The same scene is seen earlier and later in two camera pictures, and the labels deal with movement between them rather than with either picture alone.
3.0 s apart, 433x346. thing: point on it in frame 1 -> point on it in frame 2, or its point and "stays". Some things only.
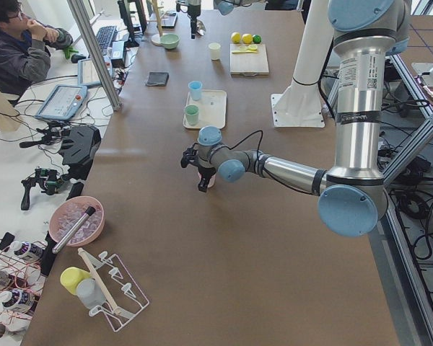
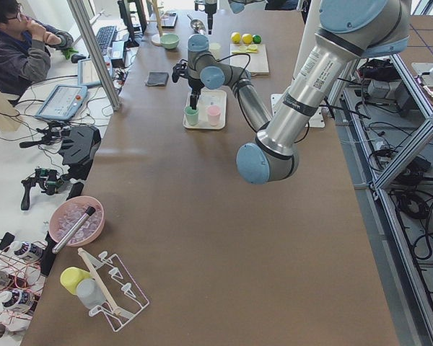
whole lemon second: [247, 38] stays
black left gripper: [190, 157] -> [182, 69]
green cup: [192, 114] stays
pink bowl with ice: [68, 212] stays
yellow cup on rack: [71, 276] stays
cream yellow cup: [214, 48] stays
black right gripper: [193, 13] -> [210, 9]
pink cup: [211, 182] -> [213, 112]
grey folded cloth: [157, 78] stays
